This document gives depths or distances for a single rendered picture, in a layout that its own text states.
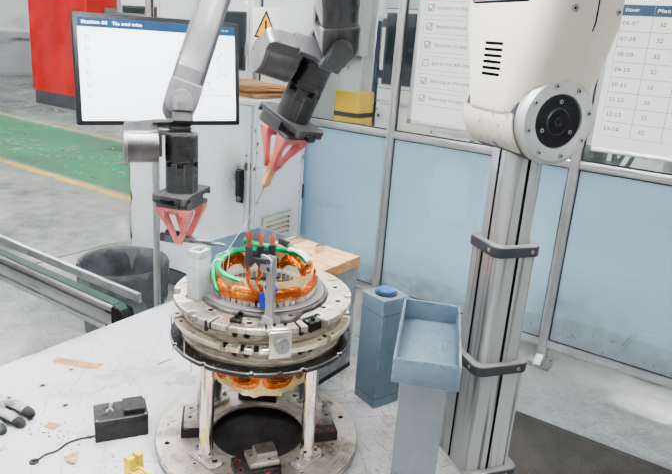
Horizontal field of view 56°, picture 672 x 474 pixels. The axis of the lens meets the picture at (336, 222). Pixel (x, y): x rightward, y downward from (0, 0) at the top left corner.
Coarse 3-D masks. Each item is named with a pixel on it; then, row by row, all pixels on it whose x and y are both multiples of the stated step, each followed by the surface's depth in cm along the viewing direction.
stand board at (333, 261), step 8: (304, 248) 148; (312, 248) 148; (328, 248) 149; (312, 256) 143; (320, 256) 143; (328, 256) 144; (336, 256) 144; (344, 256) 145; (352, 256) 145; (320, 264) 138; (328, 264) 139; (336, 264) 139; (344, 264) 141; (352, 264) 144; (328, 272) 136; (336, 272) 139
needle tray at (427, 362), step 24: (408, 312) 124; (432, 312) 123; (456, 312) 122; (408, 336) 117; (432, 336) 117; (456, 336) 115; (408, 360) 100; (432, 360) 108; (456, 360) 108; (408, 384) 109; (432, 384) 100; (456, 384) 99; (408, 408) 110; (432, 408) 110; (408, 432) 112; (432, 432) 111; (408, 456) 113; (432, 456) 112
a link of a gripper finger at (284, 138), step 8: (264, 112) 103; (264, 120) 103; (272, 120) 102; (272, 128) 102; (280, 128) 102; (280, 136) 101; (288, 136) 101; (280, 144) 102; (288, 144) 102; (296, 144) 105; (304, 144) 105; (280, 152) 103; (288, 152) 106; (296, 152) 106; (272, 160) 105; (280, 160) 107; (272, 168) 106
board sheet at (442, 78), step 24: (432, 0) 316; (456, 0) 309; (432, 24) 319; (456, 24) 311; (432, 48) 321; (456, 48) 314; (432, 72) 324; (456, 72) 316; (432, 96) 326; (456, 96) 319; (432, 120) 329; (456, 120) 321
